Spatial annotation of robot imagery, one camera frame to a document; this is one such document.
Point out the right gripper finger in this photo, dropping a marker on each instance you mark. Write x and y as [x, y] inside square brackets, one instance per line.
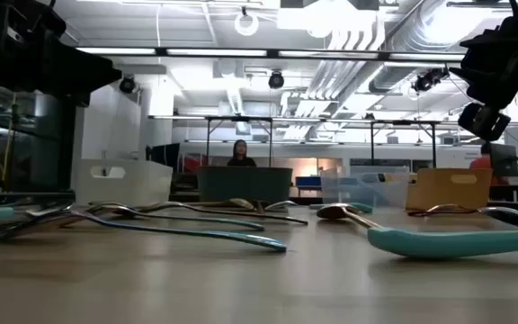
[463, 73]
[484, 121]

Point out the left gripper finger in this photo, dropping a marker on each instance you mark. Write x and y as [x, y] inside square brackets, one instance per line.
[92, 74]

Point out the long silver spoon front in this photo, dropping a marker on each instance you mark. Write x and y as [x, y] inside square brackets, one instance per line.
[268, 243]

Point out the black ceiling spotlight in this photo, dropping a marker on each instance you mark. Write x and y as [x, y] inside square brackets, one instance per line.
[127, 84]
[276, 80]
[427, 81]

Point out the person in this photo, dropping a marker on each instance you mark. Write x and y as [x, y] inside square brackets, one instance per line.
[241, 155]
[481, 162]

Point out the black monitor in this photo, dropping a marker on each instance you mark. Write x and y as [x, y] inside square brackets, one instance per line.
[504, 159]
[167, 155]

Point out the orange yellow plastic bin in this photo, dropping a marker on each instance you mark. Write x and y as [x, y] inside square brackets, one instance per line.
[439, 191]

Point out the white plastic bin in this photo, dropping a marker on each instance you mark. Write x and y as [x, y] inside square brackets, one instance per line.
[142, 184]

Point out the clear plastic bin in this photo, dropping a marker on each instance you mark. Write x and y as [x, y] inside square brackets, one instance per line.
[376, 189]

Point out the overhead light bar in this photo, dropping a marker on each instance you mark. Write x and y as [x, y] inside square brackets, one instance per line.
[218, 52]

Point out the blue crate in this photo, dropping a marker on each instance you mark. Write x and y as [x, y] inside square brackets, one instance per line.
[308, 181]

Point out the teal blue plastic bin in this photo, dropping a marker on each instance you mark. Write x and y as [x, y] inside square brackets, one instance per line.
[245, 184]

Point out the black station frame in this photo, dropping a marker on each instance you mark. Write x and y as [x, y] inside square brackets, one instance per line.
[434, 144]
[208, 144]

